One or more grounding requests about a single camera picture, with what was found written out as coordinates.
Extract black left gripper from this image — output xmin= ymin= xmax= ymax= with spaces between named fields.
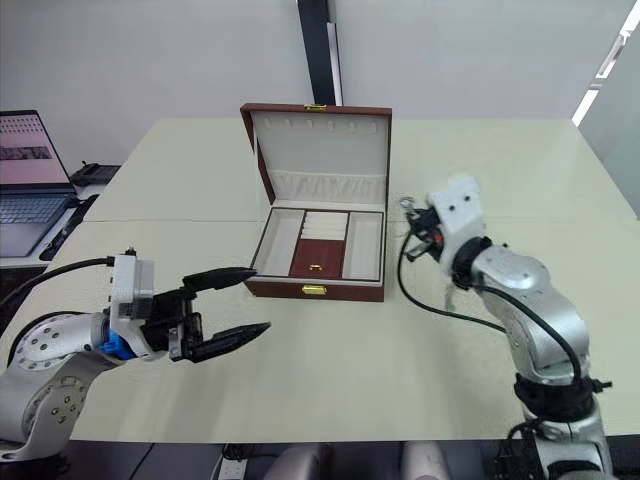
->
xmin=139 ymin=267 xmax=273 ymax=364

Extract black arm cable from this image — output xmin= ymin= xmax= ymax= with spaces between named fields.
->
xmin=0 ymin=255 xmax=119 ymax=312
xmin=396 ymin=232 xmax=585 ymax=382

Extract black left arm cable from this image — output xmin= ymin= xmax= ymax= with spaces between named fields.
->
xmin=0 ymin=255 xmax=119 ymax=312

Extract white power strip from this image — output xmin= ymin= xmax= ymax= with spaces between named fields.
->
xmin=209 ymin=444 xmax=251 ymax=480

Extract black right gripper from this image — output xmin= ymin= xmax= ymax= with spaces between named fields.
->
xmin=399 ymin=197 xmax=447 ymax=263

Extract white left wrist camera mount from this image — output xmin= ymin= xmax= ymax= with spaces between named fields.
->
xmin=107 ymin=252 xmax=164 ymax=362

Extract black desk telephone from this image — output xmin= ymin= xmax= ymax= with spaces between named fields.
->
xmin=68 ymin=160 xmax=122 ymax=188

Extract red-brown wooden jewelry box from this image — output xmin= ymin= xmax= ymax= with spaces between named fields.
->
xmin=239 ymin=102 xmax=394 ymax=304

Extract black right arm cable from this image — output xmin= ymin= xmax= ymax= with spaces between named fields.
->
xmin=396 ymin=232 xmax=585 ymax=382

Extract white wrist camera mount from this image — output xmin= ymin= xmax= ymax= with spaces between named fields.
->
xmin=428 ymin=174 xmax=489 ymax=272
xmin=107 ymin=252 xmax=164 ymax=362

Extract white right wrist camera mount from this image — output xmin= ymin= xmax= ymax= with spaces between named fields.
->
xmin=428 ymin=174 xmax=489 ymax=272

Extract dark rounded grey shape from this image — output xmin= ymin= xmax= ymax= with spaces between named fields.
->
xmin=277 ymin=441 xmax=332 ymax=480
xmin=400 ymin=441 xmax=455 ymax=480

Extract black vertical pillar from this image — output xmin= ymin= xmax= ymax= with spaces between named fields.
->
xmin=296 ymin=0 xmax=347 ymax=107

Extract open grey laptop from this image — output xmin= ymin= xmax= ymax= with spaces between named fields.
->
xmin=0 ymin=109 xmax=82 ymax=259

